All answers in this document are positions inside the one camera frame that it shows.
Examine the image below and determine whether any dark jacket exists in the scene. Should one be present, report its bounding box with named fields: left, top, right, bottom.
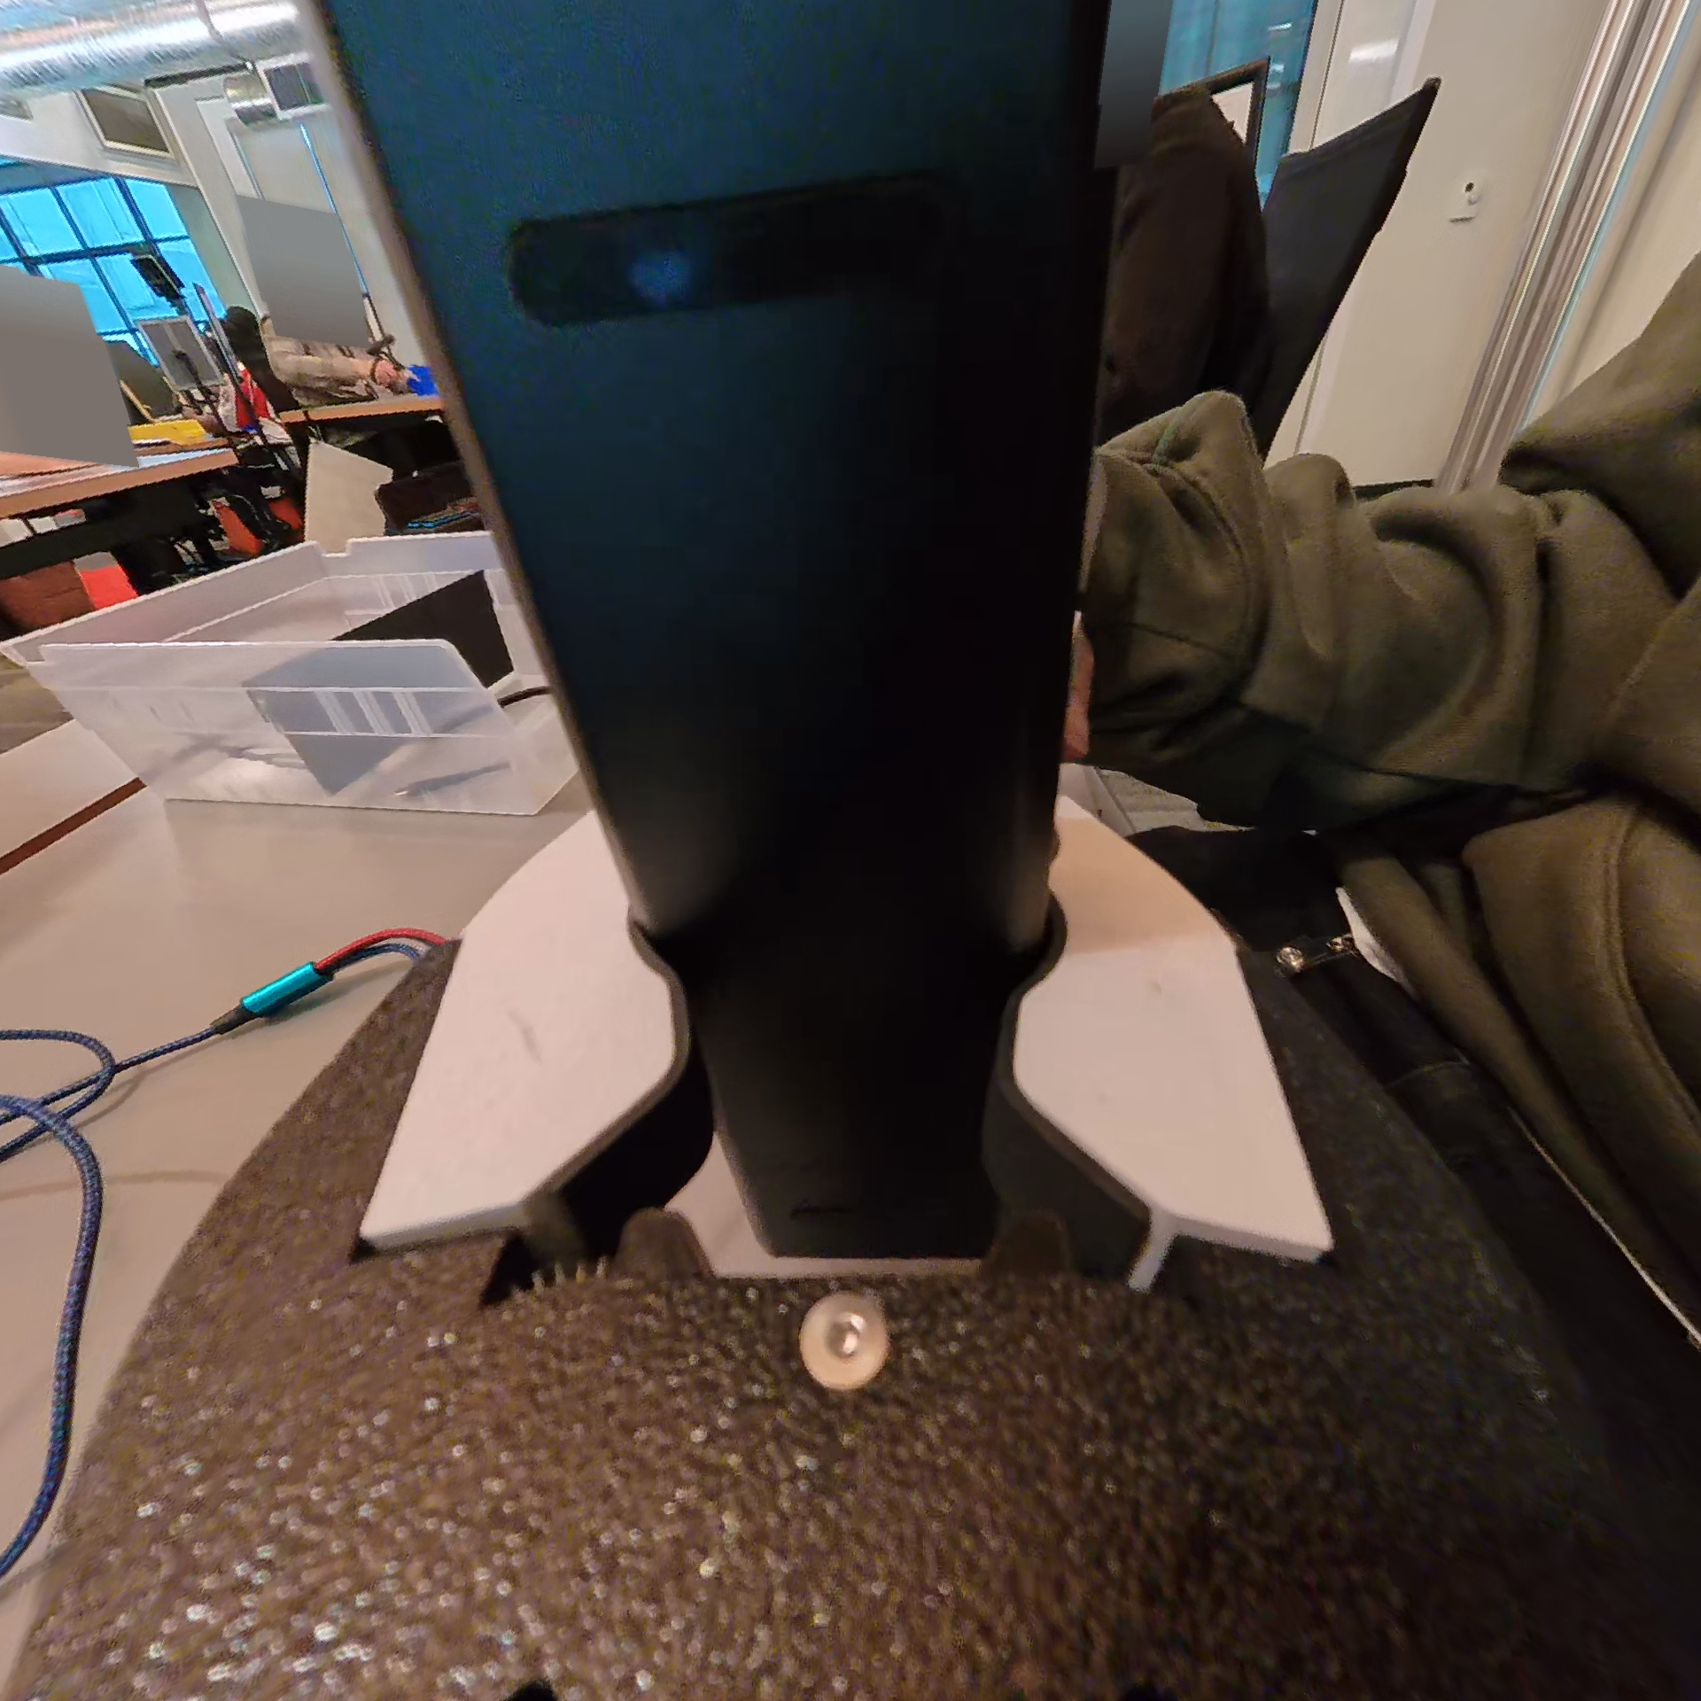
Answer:
left=1095, top=84, right=1269, bottom=448

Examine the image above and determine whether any large black USB hub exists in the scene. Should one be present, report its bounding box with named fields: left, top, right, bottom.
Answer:
left=321, top=0, right=1117, bottom=1262

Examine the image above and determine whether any black flat box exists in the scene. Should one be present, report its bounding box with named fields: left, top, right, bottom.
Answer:
left=242, top=572, right=519, bottom=803

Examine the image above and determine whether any grey desk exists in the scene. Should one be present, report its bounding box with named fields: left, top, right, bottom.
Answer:
left=0, top=718, right=600, bottom=1597

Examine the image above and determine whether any silver ventilation duct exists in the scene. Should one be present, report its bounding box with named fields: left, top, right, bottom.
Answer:
left=0, top=0, right=310, bottom=94

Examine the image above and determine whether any person's right forearm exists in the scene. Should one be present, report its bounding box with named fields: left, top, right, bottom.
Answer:
left=1074, top=254, right=1701, bottom=828

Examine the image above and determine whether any clear plastic bin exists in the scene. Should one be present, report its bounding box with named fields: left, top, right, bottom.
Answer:
left=3, top=531, right=581, bottom=816

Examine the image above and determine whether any blue braided multi-head cable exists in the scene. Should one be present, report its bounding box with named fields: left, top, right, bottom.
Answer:
left=0, top=925, right=450, bottom=1587

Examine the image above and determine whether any person's olive hoodie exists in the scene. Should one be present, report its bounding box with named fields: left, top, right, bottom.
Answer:
left=1329, top=785, right=1701, bottom=1346

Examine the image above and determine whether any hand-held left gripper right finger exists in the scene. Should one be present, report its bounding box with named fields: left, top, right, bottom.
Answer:
left=1003, top=795, right=1336, bottom=1295

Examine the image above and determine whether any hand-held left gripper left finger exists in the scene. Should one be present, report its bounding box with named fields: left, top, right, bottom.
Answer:
left=356, top=810, right=718, bottom=1264

